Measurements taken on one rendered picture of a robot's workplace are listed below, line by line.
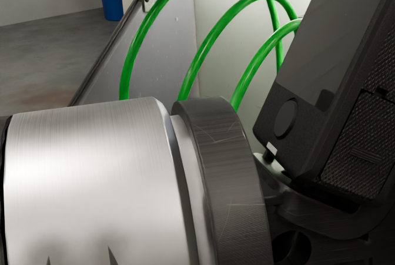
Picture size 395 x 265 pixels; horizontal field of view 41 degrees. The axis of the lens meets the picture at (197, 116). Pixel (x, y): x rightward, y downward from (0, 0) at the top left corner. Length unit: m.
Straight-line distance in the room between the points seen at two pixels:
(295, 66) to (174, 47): 1.10
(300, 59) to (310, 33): 0.01
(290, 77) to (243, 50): 1.05
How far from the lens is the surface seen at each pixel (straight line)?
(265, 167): 0.15
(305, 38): 0.16
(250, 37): 1.18
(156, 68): 1.23
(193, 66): 0.74
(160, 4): 0.78
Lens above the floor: 1.52
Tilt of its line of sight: 23 degrees down
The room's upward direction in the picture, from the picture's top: 3 degrees counter-clockwise
